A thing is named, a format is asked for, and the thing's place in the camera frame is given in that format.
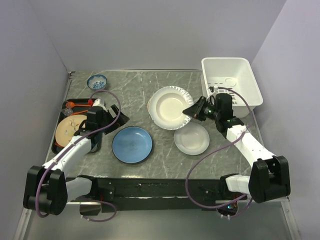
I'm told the black tray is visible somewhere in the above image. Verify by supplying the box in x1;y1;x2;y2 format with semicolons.
51;97;105;155

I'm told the orange chopstick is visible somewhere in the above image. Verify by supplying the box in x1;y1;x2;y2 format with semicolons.
71;109;88;116

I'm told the black base beam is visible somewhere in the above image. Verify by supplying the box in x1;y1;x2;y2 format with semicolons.
88;176;241;211

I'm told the aluminium rail frame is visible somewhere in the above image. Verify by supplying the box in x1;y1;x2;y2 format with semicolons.
13;201;98;240

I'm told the cream plate with bird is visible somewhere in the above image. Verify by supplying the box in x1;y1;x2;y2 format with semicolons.
55;114;87;147

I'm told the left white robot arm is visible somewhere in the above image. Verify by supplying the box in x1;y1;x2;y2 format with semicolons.
22;105;130;218

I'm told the orange spoon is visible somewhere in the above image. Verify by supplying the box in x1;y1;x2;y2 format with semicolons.
65;101;91;109

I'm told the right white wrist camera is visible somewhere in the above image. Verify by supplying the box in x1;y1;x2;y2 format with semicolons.
208;85;219;96

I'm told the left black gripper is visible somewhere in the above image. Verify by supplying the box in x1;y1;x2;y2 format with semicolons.
98;104;129;135

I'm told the blue white porcelain bowl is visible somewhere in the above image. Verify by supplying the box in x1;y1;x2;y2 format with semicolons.
86;74;108;91

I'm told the white plastic bin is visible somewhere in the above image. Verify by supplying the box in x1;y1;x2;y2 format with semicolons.
201;57;263;118

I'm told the clear plastic cup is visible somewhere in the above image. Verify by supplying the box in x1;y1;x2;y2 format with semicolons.
61;107;74;117

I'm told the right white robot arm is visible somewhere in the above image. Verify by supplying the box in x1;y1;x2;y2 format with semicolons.
183;93;291;203

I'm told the cream plate with twig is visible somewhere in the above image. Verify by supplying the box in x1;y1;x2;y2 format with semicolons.
147;97;152;118

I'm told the white fluted deep plate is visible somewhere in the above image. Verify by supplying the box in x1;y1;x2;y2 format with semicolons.
150;85;194;131

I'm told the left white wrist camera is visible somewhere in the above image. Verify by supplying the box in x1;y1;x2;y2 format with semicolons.
88;98;107;112

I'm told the blue plate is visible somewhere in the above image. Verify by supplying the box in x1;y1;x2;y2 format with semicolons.
111;126;154;165

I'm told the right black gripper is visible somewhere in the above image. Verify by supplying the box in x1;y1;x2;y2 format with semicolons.
182;96;221;122

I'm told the white smooth deep plate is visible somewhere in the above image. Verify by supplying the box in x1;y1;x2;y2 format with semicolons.
174;122;210;156

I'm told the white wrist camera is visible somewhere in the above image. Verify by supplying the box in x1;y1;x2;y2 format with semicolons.
88;98;107;112
208;85;219;96

